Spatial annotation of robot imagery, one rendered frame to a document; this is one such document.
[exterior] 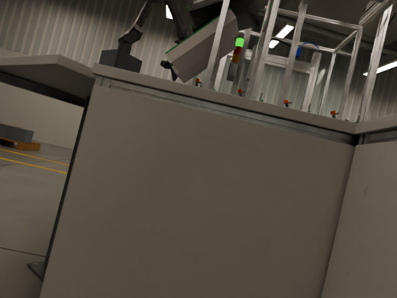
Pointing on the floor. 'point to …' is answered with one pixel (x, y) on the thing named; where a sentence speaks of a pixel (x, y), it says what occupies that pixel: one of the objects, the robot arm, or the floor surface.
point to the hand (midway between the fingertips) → (175, 75)
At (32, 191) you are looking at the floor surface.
